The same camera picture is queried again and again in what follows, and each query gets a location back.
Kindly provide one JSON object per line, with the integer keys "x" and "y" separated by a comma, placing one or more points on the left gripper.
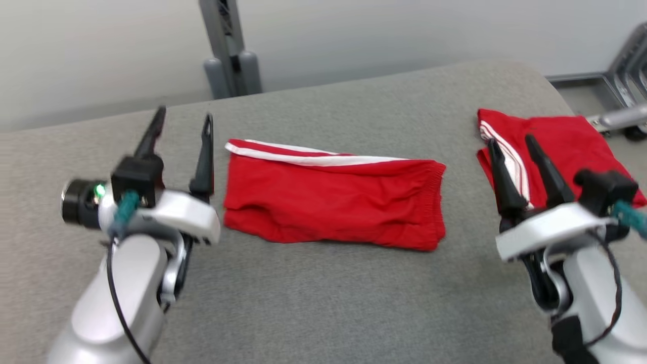
{"x": 184, "y": 212}

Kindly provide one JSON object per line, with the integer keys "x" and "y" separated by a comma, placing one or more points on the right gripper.
{"x": 551, "y": 227}

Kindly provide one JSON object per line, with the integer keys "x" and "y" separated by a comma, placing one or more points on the red basketball jersey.
{"x": 571, "y": 141}

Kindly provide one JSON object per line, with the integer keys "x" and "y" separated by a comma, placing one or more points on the red shorts white stripes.
{"x": 333, "y": 202}

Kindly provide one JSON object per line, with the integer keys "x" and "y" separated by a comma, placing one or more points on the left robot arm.
{"x": 111, "y": 313}

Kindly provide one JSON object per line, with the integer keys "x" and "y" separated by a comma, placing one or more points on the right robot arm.
{"x": 601, "y": 293}

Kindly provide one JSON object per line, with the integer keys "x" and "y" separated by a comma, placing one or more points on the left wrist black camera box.
{"x": 136, "y": 174}

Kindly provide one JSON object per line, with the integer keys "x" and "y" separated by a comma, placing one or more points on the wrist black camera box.
{"x": 604, "y": 189}
{"x": 136, "y": 174}

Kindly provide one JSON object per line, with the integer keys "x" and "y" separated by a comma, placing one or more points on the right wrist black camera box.
{"x": 604, "y": 189}

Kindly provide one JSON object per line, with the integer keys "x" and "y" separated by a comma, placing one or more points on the grey cylindrical post foot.
{"x": 216, "y": 78}
{"x": 250, "y": 71}

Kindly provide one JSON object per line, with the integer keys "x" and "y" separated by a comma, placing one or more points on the grey metal stand frame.
{"x": 621, "y": 117}

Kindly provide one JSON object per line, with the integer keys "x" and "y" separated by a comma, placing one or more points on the grey metal post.
{"x": 222, "y": 25}

